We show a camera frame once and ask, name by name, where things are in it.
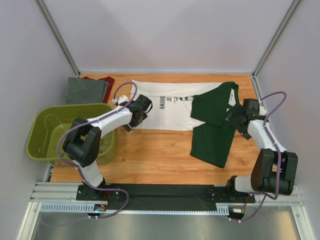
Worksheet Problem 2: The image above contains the white and green t-shirt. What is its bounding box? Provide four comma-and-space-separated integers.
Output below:
131, 80, 240, 168

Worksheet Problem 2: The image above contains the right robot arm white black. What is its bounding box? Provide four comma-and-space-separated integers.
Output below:
225, 98, 298, 202

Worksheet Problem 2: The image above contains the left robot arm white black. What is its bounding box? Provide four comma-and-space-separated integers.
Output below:
58, 94, 153, 201

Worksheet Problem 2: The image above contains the folded red t-shirt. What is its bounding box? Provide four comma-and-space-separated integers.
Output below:
84, 76, 115, 104

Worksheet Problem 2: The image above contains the folded grey t-shirt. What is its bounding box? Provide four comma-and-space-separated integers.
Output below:
66, 77, 110, 105

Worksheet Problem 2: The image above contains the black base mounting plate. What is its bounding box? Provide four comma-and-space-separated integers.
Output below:
75, 183, 256, 212

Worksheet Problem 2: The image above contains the green plastic basket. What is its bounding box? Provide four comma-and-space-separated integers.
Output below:
26, 103, 113, 166

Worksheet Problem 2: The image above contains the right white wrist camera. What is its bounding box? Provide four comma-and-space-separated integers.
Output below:
259, 104, 267, 116

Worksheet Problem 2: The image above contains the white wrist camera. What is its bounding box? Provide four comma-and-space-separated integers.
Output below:
259, 104, 267, 116
112, 95, 130, 106

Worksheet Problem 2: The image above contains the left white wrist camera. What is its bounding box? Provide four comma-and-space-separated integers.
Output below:
112, 95, 130, 106

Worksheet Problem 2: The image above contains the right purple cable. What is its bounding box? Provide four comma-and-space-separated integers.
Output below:
249, 91, 288, 201

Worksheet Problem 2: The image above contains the purple cable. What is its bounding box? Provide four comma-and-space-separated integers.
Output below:
249, 91, 288, 201
57, 81, 139, 196

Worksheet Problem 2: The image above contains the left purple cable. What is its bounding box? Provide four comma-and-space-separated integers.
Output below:
57, 81, 139, 196

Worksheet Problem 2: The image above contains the right aluminium frame post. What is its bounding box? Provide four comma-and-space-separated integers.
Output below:
252, 0, 303, 78

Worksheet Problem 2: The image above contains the aluminium frame post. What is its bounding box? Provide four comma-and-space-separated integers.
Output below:
34, 0, 81, 77
252, 0, 303, 78

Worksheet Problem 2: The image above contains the slotted grey cable duct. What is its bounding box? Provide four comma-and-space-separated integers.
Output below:
39, 202, 229, 216

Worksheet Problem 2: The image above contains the left aluminium frame post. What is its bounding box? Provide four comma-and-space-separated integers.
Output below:
34, 0, 81, 77

